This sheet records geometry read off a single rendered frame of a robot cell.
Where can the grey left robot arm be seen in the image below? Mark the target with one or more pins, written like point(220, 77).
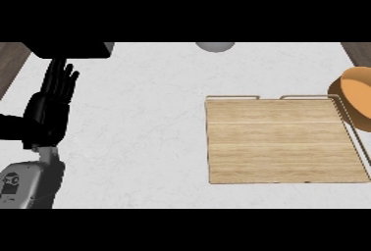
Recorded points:
point(28, 183)

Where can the orange pot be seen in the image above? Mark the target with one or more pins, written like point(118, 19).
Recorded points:
point(355, 98)

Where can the grey round object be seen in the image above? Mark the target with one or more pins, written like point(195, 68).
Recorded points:
point(214, 46)

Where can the black appliance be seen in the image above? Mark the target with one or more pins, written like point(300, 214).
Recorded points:
point(67, 49)

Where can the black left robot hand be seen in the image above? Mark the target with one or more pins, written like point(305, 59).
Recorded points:
point(47, 111)

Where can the wooden tray with metal rails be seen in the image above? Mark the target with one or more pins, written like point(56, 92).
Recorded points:
point(279, 140)

